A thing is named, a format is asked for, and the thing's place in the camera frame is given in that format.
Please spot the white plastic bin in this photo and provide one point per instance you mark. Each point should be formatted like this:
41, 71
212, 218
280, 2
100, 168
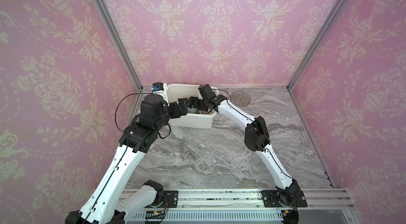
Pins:
176, 91

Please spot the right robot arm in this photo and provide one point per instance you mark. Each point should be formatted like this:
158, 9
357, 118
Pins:
256, 139

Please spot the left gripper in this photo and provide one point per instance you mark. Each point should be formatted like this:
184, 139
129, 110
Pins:
177, 113

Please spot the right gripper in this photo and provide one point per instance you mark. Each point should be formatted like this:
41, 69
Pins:
203, 104

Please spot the left corner aluminium post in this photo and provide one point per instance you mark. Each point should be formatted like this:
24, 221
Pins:
105, 16

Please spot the aluminium front rail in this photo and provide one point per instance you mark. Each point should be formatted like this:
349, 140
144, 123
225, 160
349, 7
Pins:
245, 206

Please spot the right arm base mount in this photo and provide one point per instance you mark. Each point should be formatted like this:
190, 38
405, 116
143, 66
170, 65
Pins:
275, 199

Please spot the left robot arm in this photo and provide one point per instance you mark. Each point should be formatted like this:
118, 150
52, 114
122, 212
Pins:
104, 206

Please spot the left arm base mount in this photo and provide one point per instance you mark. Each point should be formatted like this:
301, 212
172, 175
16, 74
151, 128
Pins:
166, 198

